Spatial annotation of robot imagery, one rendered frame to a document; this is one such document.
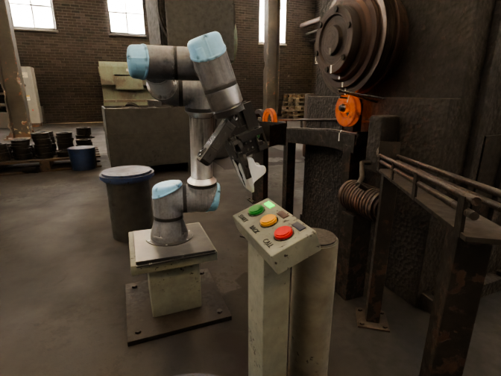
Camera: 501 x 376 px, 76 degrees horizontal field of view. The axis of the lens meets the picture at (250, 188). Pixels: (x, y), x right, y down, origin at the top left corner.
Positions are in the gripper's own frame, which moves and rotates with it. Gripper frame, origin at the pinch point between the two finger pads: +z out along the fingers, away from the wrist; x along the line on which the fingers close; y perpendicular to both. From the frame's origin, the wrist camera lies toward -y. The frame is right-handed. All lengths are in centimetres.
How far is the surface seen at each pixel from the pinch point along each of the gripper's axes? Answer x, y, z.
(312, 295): -8.4, 4.1, 32.2
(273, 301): -12.5, -7.1, 23.3
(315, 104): 99, 83, 13
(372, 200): 18, 48, 35
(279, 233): -15.3, -1.1, 5.7
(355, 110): 52, 75, 11
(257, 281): -9.1, -8.2, 18.9
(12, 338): 56, -92, 37
